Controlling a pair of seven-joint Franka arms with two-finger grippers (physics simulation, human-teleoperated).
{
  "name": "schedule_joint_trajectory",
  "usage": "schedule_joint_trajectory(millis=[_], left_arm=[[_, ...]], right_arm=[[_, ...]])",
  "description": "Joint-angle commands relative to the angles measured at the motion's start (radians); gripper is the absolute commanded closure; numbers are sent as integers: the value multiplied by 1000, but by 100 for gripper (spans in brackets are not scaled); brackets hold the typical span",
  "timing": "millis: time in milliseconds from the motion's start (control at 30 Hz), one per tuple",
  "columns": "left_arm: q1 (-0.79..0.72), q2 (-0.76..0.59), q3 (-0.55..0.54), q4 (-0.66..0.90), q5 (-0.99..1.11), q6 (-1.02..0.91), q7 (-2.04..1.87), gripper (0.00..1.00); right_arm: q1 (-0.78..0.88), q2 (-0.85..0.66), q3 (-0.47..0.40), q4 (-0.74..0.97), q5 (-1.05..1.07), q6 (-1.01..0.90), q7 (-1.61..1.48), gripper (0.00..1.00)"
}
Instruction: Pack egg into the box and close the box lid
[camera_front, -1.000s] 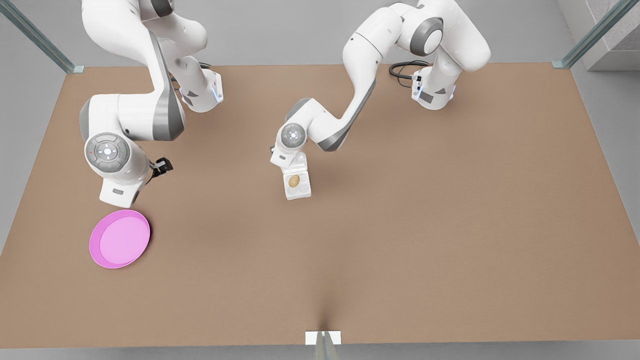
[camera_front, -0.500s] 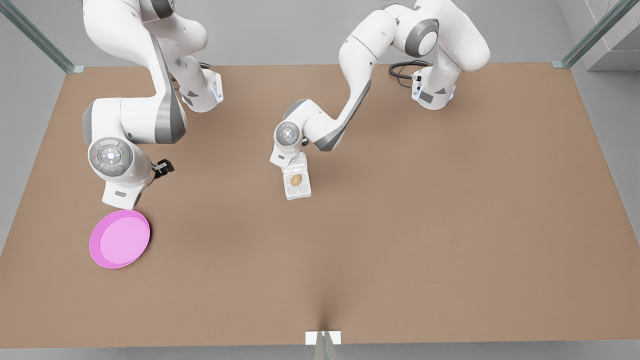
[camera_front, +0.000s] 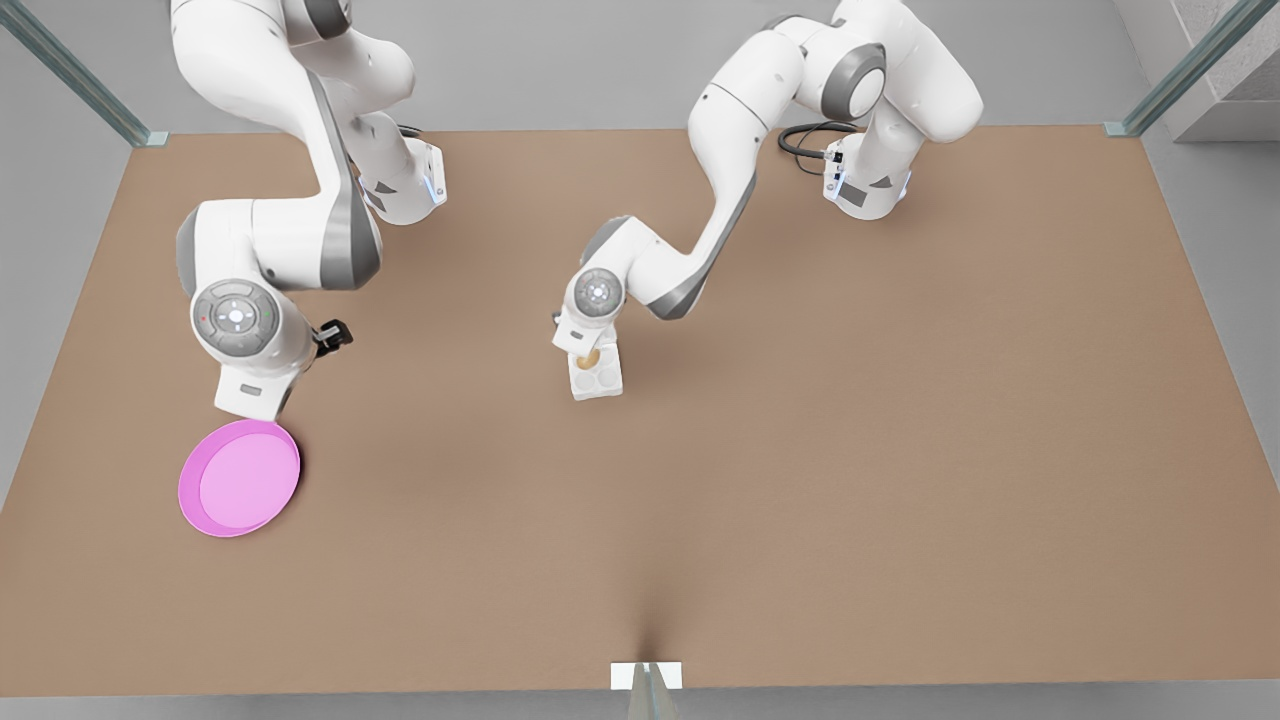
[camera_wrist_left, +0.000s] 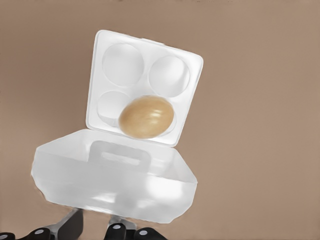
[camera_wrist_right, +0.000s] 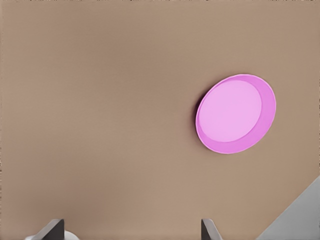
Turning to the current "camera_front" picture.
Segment white egg box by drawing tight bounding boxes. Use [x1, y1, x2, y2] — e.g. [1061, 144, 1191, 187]
[568, 341, 624, 402]

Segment pink round plate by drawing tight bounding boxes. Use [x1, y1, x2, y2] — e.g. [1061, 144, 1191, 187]
[178, 419, 302, 539]

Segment silver frame post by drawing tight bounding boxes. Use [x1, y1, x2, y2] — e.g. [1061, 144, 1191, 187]
[611, 661, 684, 720]
[1104, 0, 1280, 139]
[0, 0, 169, 149]

